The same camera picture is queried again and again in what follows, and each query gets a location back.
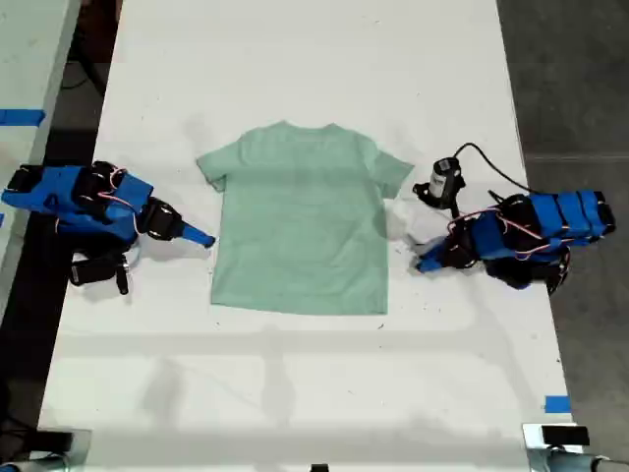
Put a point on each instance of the small black box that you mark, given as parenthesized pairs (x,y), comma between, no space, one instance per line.
(564,435)

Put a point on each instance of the grey metal bracket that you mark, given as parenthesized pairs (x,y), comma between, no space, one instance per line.
(78,450)

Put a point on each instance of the long blue tape strip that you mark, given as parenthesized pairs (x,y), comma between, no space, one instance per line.
(22,117)

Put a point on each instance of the pale green T-shirt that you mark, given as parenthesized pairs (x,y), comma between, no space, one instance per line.
(300,221)

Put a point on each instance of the short blue tape strip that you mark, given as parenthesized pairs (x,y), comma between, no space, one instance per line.
(557,404)

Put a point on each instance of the short black camera stalk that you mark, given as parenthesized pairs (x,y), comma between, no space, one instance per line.
(421,191)
(123,275)

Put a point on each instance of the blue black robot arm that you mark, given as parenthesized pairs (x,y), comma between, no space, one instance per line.
(49,196)
(565,214)

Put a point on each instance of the white metal bracket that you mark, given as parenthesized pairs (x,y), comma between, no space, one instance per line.
(533,452)

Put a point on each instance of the black camera box white label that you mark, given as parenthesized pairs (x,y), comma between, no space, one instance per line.
(443,178)

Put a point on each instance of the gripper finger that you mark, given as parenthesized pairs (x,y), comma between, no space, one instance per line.
(196,234)
(432,256)

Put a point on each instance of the white side table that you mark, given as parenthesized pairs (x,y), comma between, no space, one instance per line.
(29,98)

